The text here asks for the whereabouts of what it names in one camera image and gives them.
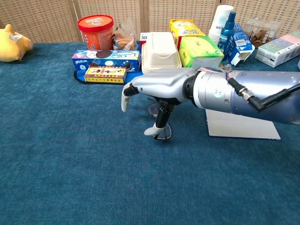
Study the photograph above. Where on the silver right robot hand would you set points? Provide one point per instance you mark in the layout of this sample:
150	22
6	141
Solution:
161	82

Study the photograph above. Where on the black-framed eyeglasses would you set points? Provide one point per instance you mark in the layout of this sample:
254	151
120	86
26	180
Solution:
154	110

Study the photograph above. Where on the blue glasses case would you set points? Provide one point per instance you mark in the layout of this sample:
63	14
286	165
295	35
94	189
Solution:
234	126

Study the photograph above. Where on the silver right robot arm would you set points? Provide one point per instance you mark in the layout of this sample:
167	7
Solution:
269	89

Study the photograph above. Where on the small red white box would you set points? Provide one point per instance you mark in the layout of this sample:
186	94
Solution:
144	38

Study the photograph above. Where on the blue cookie box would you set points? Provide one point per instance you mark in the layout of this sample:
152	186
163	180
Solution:
117	57

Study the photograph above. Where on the small yellow red box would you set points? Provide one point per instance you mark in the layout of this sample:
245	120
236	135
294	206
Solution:
105	75

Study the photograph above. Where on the blue white milk carton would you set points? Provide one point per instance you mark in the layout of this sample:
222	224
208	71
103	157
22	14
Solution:
241	42

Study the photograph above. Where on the clear box with brown pieces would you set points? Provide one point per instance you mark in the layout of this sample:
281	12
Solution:
260	37

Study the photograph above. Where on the stack of beige food containers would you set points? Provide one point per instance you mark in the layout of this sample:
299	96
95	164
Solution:
160	56

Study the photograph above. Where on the blue flat tray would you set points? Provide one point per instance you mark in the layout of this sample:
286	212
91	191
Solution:
133	77

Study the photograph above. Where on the green tissue pack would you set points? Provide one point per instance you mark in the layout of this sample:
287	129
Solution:
197	49

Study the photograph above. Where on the clear bag of pastries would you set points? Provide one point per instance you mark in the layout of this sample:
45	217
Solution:
124	42

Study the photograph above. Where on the yellow tissue pack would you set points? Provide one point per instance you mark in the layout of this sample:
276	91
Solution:
185	29

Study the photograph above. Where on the blue spray bottle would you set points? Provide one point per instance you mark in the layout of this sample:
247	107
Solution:
226	35

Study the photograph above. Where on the red instant noodle tub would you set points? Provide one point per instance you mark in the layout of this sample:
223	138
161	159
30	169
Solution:
96	32

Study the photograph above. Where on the stack of white paper cups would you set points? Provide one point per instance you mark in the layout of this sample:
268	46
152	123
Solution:
219	21

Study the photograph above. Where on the pastel tissue multipack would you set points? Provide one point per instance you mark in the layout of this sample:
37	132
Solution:
279	51

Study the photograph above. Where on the teal carpet table cover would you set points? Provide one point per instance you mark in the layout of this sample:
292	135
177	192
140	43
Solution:
70	164

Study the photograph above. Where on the woven folding screen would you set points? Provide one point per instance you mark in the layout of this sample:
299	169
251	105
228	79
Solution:
47	18

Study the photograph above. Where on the light blue wipes pack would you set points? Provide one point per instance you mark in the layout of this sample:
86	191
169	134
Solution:
299	64

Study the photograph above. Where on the yellow plush toy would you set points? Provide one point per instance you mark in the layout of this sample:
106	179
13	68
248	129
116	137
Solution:
9	47

